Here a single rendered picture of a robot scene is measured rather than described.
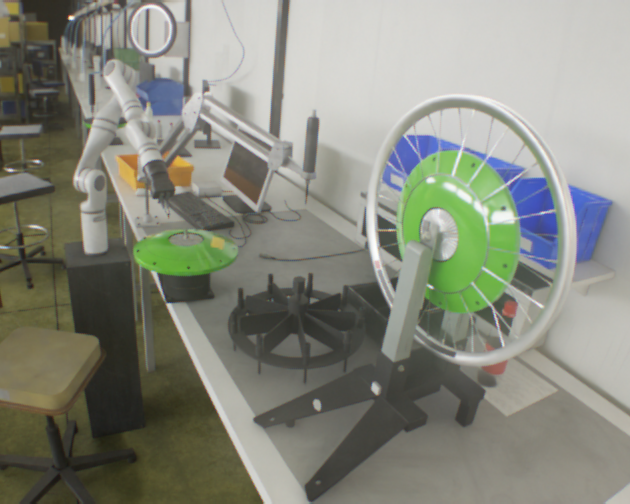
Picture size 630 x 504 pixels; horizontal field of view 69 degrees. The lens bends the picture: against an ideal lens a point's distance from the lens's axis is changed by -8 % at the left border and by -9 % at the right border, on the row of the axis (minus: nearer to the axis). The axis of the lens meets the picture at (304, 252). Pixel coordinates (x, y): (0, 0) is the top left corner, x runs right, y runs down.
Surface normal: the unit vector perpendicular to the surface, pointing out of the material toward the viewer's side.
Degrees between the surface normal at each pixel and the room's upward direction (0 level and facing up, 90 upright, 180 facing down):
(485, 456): 0
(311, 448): 0
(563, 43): 90
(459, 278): 99
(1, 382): 0
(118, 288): 90
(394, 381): 90
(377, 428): 18
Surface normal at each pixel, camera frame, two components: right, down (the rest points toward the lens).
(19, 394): -0.06, 0.40
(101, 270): 0.44, 0.40
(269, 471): 0.08, -0.91
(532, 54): -0.89, 0.11
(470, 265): -0.73, 0.28
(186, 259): 0.16, -0.71
